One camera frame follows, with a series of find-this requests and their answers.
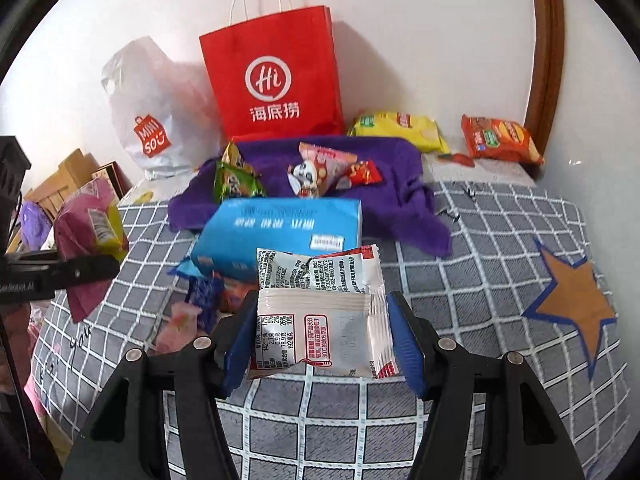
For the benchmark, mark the small red snack packet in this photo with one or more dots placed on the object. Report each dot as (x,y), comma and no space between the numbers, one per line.
(365,172)

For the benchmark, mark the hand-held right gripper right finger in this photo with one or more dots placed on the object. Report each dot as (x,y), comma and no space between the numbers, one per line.
(405,345)

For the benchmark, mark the purple cloth bag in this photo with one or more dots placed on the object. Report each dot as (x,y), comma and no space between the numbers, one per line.
(35,222)

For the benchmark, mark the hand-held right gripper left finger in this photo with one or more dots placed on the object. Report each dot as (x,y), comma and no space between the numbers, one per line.
(235,355)

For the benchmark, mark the brown wooden door frame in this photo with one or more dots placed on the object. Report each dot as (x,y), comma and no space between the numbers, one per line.
(545,35)

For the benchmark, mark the white plastic shopping bag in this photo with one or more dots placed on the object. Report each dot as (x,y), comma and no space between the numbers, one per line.
(150,90)

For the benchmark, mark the green snack packet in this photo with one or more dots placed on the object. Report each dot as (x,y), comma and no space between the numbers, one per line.
(237,182)

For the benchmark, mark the panda print snack packet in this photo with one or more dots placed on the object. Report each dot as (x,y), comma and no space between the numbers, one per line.
(302,177)

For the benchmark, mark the small red sachet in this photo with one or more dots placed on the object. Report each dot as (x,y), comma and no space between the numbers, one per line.
(456,159)

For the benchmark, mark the pink orange snack packet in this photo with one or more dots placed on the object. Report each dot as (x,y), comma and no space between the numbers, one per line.
(232,295)

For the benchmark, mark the pink pastry packet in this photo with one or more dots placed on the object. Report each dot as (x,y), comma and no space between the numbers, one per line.
(175,327)

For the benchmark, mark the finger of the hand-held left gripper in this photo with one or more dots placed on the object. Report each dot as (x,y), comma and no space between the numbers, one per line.
(85,270)

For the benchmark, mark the small blue snack packet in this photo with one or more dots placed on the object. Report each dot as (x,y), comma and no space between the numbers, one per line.
(202,295)
(182,267)

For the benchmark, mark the pink triangular snack packet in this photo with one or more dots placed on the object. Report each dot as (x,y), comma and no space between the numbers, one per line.
(330,160)

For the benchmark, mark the orange chip bag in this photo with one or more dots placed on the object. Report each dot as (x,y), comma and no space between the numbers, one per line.
(500,137)

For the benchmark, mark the purple towel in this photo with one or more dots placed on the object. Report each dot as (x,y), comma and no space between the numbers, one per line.
(395,195)

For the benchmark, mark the magenta yellow snack packet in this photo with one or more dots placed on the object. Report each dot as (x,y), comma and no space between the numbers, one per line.
(82,225)

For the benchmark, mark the blue tissue pack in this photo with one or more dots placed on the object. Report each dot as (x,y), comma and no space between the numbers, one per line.
(280,220)

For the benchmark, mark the red paper carrier bag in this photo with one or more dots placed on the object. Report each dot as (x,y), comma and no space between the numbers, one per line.
(300,35)

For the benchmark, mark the grey checked blanket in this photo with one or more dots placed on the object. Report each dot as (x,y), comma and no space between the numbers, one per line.
(500,270)

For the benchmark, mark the yellow triangular snack packet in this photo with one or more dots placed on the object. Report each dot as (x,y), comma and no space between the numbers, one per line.
(232,155)

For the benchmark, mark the yellow green small toy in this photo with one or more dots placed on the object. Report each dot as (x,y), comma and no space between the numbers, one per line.
(143,196)

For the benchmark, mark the yellow chip bag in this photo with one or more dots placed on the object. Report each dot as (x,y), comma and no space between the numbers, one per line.
(400,127)

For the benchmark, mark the cardboard boxes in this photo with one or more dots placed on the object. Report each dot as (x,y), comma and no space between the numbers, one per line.
(65,180)

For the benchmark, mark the white red snack packet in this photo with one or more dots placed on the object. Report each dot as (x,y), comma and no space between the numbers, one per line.
(320,330)

